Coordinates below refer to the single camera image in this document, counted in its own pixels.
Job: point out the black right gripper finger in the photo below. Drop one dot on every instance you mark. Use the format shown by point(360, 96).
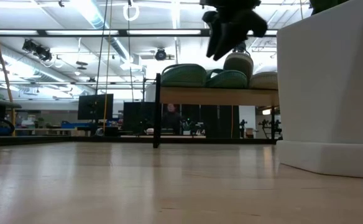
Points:
point(214, 28)
point(240, 28)

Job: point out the grey foam slide sandal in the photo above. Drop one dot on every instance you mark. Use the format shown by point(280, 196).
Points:
point(263, 81)
point(239, 63)

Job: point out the green foam slide sandal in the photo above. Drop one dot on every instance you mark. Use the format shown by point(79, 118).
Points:
point(226, 80)
point(183, 76)

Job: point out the round black ceiling lamp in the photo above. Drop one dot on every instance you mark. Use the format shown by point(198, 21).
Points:
point(160, 54)

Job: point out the black partition panel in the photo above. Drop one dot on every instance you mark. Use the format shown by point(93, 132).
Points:
point(222, 124)

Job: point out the person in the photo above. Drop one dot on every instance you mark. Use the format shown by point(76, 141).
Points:
point(171, 119)

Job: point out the black background robot stand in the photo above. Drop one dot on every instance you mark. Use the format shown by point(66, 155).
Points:
point(270, 127)

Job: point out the white plant pot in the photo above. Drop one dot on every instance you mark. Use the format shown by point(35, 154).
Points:
point(327, 93)

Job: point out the large dark monitor panel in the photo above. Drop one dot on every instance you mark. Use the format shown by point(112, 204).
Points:
point(138, 118)

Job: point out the black horizontal rig bar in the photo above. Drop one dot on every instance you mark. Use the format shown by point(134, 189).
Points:
point(76, 32)

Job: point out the black computer monitor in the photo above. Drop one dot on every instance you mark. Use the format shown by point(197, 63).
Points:
point(94, 107)

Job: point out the wooden stick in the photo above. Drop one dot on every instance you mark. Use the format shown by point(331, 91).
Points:
point(6, 77)

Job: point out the black overhead camera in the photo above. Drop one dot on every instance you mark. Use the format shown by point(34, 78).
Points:
point(240, 48)

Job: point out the wooden shelf with black frame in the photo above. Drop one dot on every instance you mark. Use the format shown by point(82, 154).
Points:
point(218, 97)

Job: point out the black ceiling camera cluster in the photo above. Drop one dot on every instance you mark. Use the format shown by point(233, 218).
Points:
point(38, 51)

